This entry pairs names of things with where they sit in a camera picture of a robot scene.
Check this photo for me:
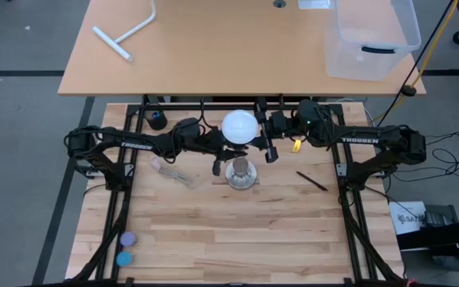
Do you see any white globe lightbulb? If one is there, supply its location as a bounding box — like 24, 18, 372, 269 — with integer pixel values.
221, 109, 260, 145

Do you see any clear plastic storage bin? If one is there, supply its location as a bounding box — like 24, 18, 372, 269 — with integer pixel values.
324, 0, 422, 82

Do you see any black aluminium table frame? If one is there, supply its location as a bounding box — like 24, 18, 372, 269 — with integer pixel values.
69, 95, 405, 287

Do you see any black cable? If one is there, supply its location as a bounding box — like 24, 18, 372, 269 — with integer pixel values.
372, 0, 456, 131

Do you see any silver table lamp base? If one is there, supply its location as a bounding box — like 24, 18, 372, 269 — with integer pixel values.
224, 143, 258, 191

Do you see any black pen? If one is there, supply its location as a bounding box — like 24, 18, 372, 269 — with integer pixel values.
295, 170, 329, 192

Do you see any white T-base tube lamp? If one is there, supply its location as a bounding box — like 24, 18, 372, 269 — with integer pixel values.
91, 0, 157, 64

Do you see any white label strip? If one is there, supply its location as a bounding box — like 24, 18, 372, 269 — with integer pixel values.
296, 0, 331, 10

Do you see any yellow cable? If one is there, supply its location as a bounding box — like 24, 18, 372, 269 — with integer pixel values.
372, 0, 459, 123

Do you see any light wooden desk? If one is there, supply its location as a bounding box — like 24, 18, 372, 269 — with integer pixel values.
57, 0, 427, 97

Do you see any black metal beam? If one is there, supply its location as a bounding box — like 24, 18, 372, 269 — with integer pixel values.
395, 217, 459, 258

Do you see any white printed box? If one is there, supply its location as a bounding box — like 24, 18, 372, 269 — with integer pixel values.
387, 200, 428, 235

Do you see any black cylinder cup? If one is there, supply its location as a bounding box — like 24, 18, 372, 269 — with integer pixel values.
146, 109, 168, 132

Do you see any purple round cap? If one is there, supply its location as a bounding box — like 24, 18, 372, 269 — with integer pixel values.
119, 231, 137, 248

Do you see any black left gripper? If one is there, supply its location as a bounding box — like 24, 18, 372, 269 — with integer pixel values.
199, 128, 254, 177

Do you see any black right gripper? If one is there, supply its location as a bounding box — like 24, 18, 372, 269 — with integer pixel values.
251, 97, 290, 163

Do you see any clear cord with printed tag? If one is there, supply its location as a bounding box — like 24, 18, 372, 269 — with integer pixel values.
149, 156, 197, 188

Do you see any blue round cap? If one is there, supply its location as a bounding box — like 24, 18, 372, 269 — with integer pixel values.
115, 250, 134, 269

